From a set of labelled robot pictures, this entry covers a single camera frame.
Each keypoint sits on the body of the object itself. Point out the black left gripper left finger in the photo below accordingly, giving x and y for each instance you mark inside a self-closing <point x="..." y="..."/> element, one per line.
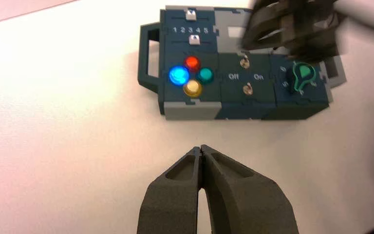
<point x="174" y="200"/>

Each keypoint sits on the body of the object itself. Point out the blue push button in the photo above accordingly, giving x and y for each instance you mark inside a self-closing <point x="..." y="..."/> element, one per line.
<point x="179" y="75"/>

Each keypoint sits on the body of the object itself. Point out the green push button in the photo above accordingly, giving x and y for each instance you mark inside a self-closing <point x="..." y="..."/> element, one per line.
<point x="204" y="75"/>

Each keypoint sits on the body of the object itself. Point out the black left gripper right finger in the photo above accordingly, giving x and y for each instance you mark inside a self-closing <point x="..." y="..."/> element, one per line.
<point x="248" y="200"/>

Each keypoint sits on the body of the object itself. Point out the red push button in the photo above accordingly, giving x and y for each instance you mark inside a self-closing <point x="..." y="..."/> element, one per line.
<point x="192" y="63"/>

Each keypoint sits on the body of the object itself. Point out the green rotary knob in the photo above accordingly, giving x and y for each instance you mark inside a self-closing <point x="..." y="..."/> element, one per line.
<point x="301" y="75"/>

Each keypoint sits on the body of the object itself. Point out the metal toggle switch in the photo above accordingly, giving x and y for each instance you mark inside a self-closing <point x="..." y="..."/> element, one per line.
<point x="247" y="88"/>
<point x="245" y="62"/>

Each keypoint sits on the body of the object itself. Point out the grey and blue task box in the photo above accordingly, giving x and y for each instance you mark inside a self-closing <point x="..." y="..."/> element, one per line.
<point x="248" y="106"/>

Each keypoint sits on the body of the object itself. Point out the white slider knob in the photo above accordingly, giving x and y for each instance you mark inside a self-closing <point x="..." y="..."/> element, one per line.
<point x="191" y="14"/>
<point x="194" y="39"/>

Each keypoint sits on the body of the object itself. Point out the yellow push button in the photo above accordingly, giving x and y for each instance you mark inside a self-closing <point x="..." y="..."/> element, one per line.
<point x="192" y="88"/>

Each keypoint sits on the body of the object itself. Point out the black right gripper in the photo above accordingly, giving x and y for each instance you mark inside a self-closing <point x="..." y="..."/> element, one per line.
<point x="316" y="32"/>

